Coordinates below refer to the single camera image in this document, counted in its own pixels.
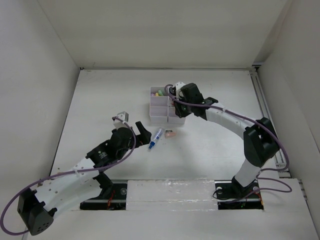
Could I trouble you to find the metal rail right side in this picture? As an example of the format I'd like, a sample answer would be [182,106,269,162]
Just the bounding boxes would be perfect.
[249,64,308,203]

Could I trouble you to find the clear blue glue bottle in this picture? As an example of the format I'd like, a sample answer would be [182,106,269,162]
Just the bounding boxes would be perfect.
[148,127,165,151]

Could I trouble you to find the metal rail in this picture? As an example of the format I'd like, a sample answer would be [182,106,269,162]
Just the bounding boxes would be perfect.
[249,64,308,203]
[79,178,266,204]

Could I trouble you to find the white right organizer bin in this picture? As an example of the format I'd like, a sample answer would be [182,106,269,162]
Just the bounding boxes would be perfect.
[167,100,186,125]

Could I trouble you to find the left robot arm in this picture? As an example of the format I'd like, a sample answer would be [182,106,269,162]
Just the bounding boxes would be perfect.
[17,120,152,236]

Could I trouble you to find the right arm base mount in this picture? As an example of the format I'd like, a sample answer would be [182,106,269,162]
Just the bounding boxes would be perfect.
[212,179,264,210]

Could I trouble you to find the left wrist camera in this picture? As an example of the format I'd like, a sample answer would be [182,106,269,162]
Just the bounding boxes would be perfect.
[112,111,129,129]

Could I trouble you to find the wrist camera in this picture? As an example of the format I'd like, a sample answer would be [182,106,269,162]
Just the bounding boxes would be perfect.
[112,111,129,129]
[166,81,186,100]

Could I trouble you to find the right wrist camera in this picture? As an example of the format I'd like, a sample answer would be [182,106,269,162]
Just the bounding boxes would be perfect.
[166,81,186,100]

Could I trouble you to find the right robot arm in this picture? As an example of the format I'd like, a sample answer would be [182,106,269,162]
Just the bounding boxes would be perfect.
[165,82,280,200]

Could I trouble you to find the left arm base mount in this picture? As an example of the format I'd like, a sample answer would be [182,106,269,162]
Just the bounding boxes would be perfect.
[79,179,128,211]

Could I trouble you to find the metal front rail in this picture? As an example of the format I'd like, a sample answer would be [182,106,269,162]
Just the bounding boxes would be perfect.
[79,178,266,204]

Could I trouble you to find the pink white stapler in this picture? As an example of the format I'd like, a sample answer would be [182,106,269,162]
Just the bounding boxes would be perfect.
[164,129,177,138]

